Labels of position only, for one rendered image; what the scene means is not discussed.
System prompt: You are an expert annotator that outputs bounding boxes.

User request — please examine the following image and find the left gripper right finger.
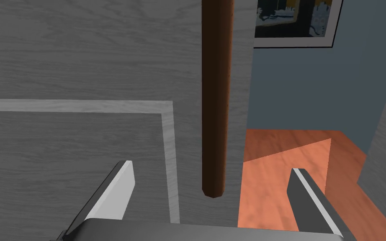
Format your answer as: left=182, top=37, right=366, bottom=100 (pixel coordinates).
left=286, top=168, right=346, bottom=238

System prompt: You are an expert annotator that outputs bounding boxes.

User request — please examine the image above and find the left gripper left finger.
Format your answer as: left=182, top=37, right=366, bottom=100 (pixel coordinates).
left=63, top=160, right=136, bottom=236

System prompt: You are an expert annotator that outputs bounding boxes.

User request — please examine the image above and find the framed picture with white border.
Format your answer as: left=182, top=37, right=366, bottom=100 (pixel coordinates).
left=254, top=0, right=344, bottom=49

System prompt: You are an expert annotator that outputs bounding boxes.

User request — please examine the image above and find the brown bar door handle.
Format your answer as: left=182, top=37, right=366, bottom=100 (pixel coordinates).
left=201, top=0, right=235, bottom=199

